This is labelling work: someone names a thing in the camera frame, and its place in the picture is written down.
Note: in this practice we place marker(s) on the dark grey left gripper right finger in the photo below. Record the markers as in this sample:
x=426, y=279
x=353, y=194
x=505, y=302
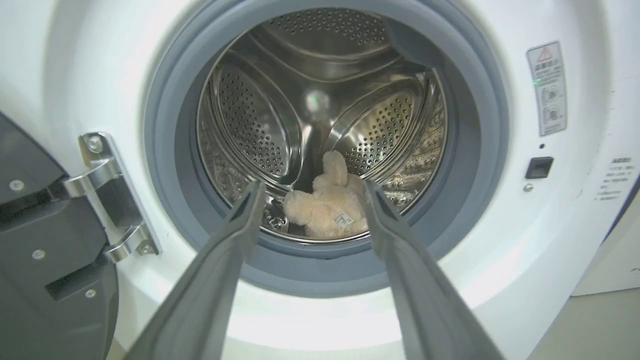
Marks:
x=425, y=295

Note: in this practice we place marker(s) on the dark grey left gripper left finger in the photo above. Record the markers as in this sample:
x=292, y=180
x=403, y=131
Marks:
x=200, y=295

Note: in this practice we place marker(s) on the beige plush toy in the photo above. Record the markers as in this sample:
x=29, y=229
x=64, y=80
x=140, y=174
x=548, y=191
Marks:
x=330, y=205

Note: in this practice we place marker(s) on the white front-load washing machine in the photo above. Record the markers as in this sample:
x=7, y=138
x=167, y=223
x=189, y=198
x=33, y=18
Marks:
x=500, y=240

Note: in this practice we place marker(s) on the dark grey washing machine door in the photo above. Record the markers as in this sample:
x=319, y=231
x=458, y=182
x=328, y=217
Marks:
x=45, y=260

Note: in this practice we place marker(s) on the grey rubber door gasket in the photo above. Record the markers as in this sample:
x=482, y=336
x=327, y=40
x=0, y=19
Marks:
x=325, y=272

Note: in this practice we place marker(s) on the chrome door hinge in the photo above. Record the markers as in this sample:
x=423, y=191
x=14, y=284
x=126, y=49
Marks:
x=112, y=195

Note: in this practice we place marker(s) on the black door latch slot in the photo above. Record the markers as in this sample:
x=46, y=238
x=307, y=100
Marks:
x=539, y=167

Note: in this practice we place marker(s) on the stainless steel perforated drum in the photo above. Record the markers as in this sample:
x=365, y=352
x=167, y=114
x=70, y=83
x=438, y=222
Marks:
x=280, y=110

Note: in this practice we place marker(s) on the warning sticker label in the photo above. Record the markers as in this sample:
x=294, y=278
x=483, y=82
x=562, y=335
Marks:
x=547, y=87

